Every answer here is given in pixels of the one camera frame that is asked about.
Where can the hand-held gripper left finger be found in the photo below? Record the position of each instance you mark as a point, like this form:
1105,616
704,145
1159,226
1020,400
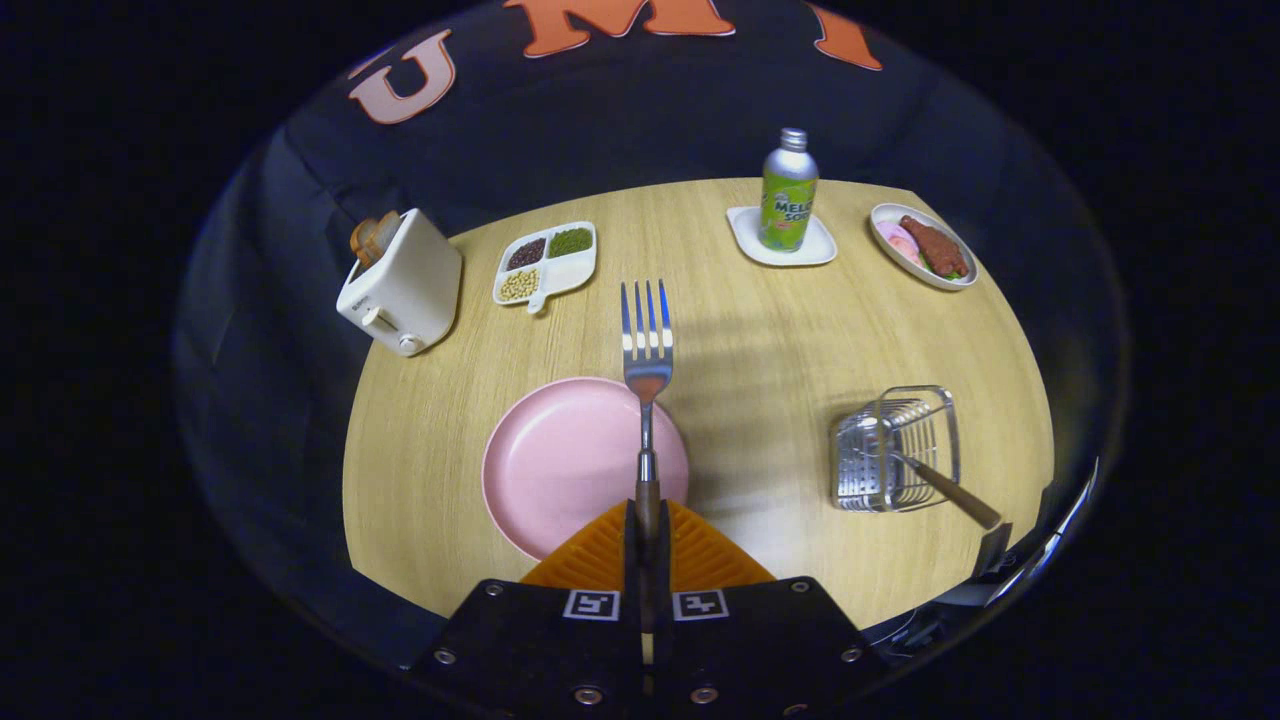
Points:
540,650

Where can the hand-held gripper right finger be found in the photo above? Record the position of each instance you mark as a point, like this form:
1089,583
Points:
760,650

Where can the pink round plate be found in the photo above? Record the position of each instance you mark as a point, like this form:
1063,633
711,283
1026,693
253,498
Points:
560,470

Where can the pile of yellow soybeans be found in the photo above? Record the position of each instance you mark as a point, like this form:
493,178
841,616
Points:
518,285

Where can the white divided dish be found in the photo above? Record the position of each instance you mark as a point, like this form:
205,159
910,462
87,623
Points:
565,275

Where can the cream toaster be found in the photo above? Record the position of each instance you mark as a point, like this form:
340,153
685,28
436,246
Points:
410,290

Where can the pile of dark red beans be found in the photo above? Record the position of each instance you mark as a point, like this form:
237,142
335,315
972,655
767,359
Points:
526,253

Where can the white square coaster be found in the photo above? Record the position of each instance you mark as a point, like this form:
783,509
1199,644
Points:
820,250

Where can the white oval dish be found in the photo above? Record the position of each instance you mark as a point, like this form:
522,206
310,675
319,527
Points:
925,278

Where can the pile of green beans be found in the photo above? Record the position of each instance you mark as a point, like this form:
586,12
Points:
570,241

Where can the pink ham slices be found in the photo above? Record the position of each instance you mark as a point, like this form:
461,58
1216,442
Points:
897,243

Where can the red-brown meat piece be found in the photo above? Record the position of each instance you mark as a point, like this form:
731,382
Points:
935,248

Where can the toasted bread slice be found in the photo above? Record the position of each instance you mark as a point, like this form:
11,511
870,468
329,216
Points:
372,238

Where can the green soda bottle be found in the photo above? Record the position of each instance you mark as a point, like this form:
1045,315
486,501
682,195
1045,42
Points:
788,200

